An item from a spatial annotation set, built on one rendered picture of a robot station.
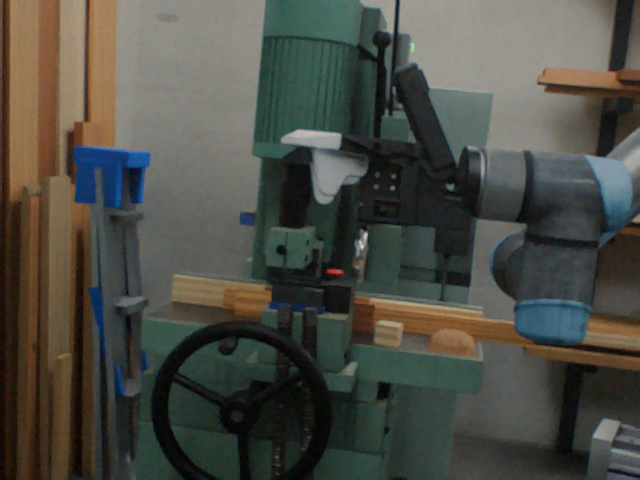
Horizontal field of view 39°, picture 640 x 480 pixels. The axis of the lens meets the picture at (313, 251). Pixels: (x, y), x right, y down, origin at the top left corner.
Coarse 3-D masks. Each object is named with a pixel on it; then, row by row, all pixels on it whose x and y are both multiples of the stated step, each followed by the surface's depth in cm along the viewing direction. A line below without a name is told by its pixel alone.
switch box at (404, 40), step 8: (392, 32) 191; (392, 40) 191; (400, 40) 191; (408, 40) 191; (392, 48) 191; (400, 48) 191; (408, 48) 191; (400, 56) 191; (408, 56) 192; (400, 64) 191; (400, 104) 192
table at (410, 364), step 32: (160, 320) 160; (192, 320) 161; (224, 320) 164; (256, 320) 167; (160, 352) 160; (256, 352) 155; (352, 352) 155; (384, 352) 155; (416, 352) 154; (480, 352) 158; (352, 384) 147; (416, 384) 154; (448, 384) 154
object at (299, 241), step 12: (276, 228) 168; (288, 228) 170; (300, 228) 172; (312, 228) 175; (276, 240) 167; (288, 240) 167; (300, 240) 166; (312, 240) 176; (288, 252) 167; (300, 252) 166; (312, 252) 178; (276, 264) 167; (288, 264) 167; (300, 264) 167
